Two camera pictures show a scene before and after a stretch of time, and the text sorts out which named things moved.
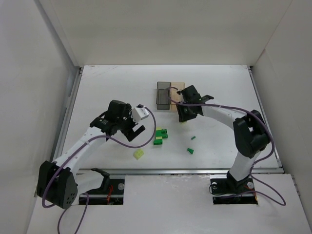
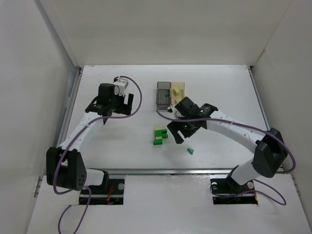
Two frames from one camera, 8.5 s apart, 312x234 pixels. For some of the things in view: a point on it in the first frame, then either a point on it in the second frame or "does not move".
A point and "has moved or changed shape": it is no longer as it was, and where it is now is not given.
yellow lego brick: [138, 153] has moved or changed shape
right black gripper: [186, 107] -> [179, 127]
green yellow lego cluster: [160, 134] does not move
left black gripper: [128, 129] -> [123, 105]
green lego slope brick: [190, 150] does not move
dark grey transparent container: [163, 98] does not move
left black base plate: [112, 192] does not move
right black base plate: [226, 191] does not move
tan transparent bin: [174, 95] does not move
